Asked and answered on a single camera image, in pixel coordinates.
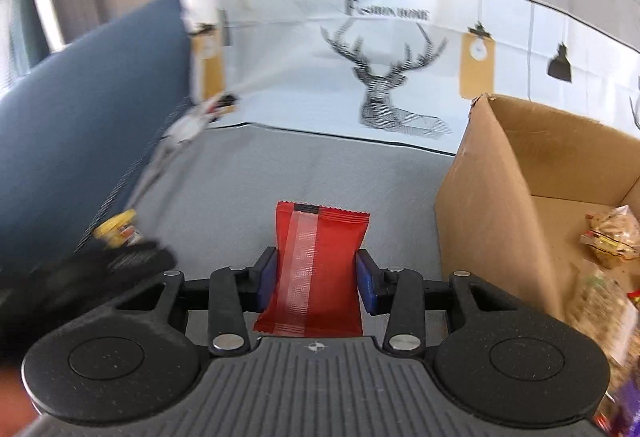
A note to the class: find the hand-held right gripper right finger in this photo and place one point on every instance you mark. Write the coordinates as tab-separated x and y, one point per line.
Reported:
367	282

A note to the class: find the grey printed sofa cover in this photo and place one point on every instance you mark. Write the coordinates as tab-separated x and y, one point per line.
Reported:
310	167

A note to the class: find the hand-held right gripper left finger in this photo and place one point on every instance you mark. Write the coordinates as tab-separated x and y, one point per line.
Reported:
267	279

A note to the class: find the cardboard box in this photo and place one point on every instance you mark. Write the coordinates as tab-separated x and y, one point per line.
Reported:
490	217

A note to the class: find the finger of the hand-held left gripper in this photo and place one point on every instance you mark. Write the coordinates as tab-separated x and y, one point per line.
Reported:
147	257

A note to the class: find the red snack packet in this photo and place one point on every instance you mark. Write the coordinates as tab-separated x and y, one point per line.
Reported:
315	267

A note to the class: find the yellow snack packet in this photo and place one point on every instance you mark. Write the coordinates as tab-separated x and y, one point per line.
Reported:
117	228

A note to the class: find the grey curtain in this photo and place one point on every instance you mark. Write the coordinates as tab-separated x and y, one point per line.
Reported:
15	17

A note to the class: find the purple snack packet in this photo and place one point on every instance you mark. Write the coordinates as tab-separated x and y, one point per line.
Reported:
627	409

